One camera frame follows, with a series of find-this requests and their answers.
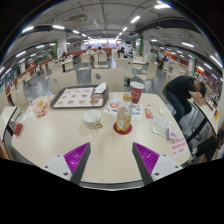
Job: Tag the pink printed table sticker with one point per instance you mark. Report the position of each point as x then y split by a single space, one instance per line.
178 146

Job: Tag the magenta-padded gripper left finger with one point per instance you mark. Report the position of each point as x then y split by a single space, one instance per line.
78 156

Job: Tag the red paper cup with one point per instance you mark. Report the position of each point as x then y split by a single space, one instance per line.
136 92

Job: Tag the ceiling air conditioner unit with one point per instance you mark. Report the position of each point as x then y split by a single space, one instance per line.
77 18

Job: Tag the crumpled white napkin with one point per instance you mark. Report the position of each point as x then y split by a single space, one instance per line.
100 88

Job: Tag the colourful printed leaflet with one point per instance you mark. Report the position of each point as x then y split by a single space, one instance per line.
111 106

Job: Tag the dark brown food tray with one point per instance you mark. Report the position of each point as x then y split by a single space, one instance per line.
105 98

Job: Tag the beige chair with round hole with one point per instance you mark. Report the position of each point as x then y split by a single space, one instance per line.
63 82
108 80

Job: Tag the clear plastic packet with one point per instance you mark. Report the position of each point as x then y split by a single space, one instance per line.
160 126

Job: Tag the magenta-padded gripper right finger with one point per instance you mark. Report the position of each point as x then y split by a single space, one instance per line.
146 157

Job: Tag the far beige chairs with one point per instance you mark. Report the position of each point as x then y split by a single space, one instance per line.
126 65

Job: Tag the clear bottle with tan cap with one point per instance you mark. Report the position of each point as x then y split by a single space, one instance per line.
124 116

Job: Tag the red paper box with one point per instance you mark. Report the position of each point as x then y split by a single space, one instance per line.
18 129

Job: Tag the person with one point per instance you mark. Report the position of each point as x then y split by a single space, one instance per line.
181 88
121 52
99 50
90 51

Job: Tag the white printed card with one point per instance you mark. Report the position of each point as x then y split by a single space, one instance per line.
28 115

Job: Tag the ceiling lights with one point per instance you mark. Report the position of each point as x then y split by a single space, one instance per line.
162 6

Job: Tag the flat round red coaster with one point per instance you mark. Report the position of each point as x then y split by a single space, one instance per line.
116 130

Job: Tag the beige neighbouring table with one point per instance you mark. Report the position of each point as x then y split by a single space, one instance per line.
6 116
205 113

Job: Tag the printed paper tray liner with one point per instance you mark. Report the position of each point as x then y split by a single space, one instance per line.
75 97

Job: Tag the clear plastic bag with food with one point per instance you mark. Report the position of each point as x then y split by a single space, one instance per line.
40 104

